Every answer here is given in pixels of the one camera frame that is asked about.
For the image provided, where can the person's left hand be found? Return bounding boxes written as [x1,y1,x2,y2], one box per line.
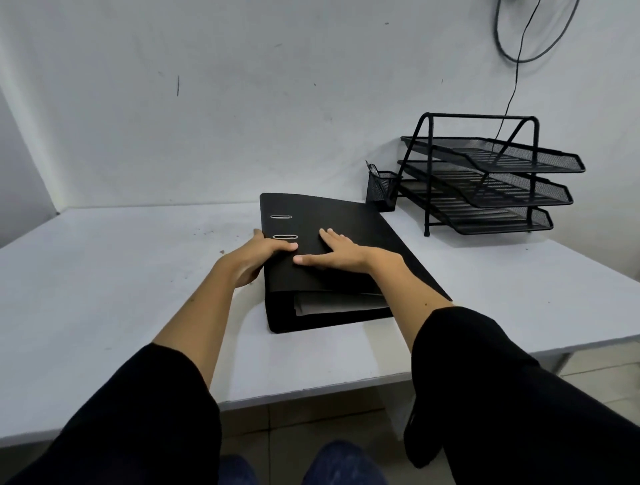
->
[219,229,299,289]

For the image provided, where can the person's right hand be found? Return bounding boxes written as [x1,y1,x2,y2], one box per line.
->
[292,228,404,274]

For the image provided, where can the black ring binder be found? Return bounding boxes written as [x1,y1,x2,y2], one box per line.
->
[259,193,453,334]

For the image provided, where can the person's left forearm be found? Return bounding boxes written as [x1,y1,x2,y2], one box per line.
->
[152,258,237,390]

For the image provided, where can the person's right forearm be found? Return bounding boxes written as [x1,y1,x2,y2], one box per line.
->
[367,254,455,353]

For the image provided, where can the white papers in binder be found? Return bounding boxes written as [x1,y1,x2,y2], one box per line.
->
[293,291,390,317]

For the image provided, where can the black mesh pen holder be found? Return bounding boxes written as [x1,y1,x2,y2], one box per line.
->
[365,160,401,213]

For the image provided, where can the black mesh letter tray rack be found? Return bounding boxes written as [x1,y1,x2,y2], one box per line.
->
[397,112,586,238]

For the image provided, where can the person's legs in blue trousers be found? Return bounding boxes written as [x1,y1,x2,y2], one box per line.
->
[218,440,390,485]

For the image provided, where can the black cable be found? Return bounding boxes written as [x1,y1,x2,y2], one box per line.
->
[492,0,582,143]

